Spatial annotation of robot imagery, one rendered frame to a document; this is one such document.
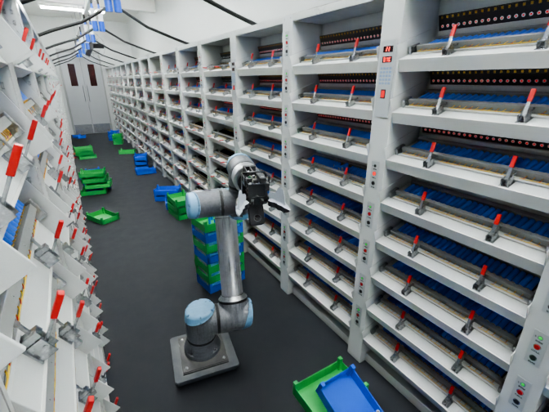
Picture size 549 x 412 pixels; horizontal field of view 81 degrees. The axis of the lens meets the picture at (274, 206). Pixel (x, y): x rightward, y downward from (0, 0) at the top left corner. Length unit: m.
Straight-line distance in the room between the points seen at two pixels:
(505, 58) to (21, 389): 1.26
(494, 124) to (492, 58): 0.19
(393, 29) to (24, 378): 1.39
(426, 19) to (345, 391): 1.60
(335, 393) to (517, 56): 1.45
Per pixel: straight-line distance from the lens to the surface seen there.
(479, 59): 1.24
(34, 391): 0.51
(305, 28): 1.99
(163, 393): 1.90
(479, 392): 1.55
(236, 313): 1.73
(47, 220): 0.94
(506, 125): 1.19
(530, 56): 1.18
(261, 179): 0.88
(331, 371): 1.91
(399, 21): 1.42
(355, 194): 1.58
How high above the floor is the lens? 1.42
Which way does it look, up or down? 21 degrees down
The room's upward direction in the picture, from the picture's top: straight up
